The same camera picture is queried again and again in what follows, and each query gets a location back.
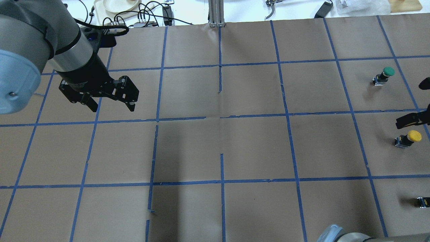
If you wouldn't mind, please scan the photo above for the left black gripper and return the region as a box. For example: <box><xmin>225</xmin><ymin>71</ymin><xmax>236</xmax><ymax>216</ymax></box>
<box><xmin>57</xmin><ymin>54</ymin><xmax>139</xmax><ymax>112</ymax></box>

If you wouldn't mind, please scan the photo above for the yellow push button switch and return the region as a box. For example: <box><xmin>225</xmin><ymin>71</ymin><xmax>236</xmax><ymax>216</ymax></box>
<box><xmin>394</xmin><ymin>130</ymin><xmax>422</xmax><ymax>149</ymax></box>

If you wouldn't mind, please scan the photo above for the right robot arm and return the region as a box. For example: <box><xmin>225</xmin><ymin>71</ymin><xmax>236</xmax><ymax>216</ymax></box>
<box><xmin>327</xmin><ymin>112</ymin><xmax>429</xmax><ymax>242</ymax></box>

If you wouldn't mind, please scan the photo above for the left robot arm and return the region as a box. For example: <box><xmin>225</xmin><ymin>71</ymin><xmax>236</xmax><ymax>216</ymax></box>
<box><xmin>0</xmin><ymin>0</ymin><xmax>139</xmax><ymax>114</ymax></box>

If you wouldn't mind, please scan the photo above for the beige tray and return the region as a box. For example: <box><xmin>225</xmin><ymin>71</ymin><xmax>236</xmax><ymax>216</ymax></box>
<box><xmin>93</xmin><ymin>0</ymin><xmax>159</xmax><ymax>29</ymax></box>

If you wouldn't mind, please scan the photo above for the beige plate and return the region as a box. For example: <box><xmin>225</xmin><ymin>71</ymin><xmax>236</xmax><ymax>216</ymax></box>
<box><xmin>102</xmin><ymin>0</ymin><xmax>140</xmax><ymax>13</ymax></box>

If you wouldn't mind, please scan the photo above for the wooden cutting board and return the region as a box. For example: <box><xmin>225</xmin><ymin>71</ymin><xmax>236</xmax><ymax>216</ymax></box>
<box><xmin>388</xmin><ymin>0</ymin><xmax>423</xmax><ymax>13</ymax></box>

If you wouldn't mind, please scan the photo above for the clear plastic bag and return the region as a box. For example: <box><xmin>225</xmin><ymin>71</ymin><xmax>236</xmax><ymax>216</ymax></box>
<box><xmin>334</xmin><ymin>0</ymin><xmax>391</xmax><ymax>15</ymax></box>

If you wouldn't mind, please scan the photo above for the black power adapter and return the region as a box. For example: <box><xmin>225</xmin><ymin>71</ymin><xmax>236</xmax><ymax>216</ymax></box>
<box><xmin>314</xmin><ymin>0</ymin><xmax>334</xmax><ymax>18</ymax></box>

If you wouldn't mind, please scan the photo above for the aluminium frame post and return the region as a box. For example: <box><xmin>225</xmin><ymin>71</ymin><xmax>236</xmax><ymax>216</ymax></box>
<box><xmin>208</xmin><ymin>0</ymin><xmax>225</xmax><ymax>28</ymax></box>

